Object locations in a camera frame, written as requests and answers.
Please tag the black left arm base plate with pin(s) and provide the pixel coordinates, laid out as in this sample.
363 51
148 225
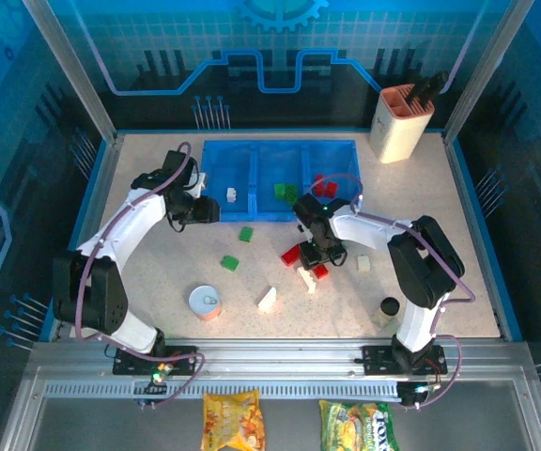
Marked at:
183 357

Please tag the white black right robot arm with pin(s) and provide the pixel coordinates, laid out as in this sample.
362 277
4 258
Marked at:
369 230

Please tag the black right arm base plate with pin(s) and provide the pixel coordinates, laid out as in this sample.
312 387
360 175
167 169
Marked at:
376 359

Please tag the small green lego brick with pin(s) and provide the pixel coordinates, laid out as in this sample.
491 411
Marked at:
280 190
246 233
229 263

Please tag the small white lego brick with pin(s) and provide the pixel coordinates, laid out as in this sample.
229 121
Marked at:
362 262
231 194

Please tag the red lego brick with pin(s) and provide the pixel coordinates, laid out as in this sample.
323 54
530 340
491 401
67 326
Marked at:
290 256
330 189
321 272

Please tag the yellow snack bag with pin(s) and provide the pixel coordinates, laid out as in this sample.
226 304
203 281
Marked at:
233 420

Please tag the blue three-compartment plastic bin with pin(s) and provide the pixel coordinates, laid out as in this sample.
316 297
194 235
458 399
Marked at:
228 164

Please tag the green noodle packet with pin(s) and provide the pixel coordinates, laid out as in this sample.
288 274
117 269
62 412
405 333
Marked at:
357 425

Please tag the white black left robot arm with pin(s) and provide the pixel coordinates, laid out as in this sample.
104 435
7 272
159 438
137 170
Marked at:
125 225

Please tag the small circuit board with LED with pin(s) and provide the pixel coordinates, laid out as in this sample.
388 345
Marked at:
155 378
418 391

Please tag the beige knife block pink top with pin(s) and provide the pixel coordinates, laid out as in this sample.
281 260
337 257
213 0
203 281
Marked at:
399 136

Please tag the silver tin can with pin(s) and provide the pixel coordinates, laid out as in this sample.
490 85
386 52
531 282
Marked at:
205 300

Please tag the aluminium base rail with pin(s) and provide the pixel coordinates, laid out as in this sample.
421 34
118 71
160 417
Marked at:
275 352

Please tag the aluminium frame post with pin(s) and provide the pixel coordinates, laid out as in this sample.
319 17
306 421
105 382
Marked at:
486 70
80 75

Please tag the white sloped lego brick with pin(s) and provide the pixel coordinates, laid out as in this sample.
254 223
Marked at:
267 300

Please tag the long white lego brick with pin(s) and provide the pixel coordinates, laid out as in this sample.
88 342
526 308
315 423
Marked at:
308 282

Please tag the long green lego brick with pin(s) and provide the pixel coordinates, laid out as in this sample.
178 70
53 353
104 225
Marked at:
291 193

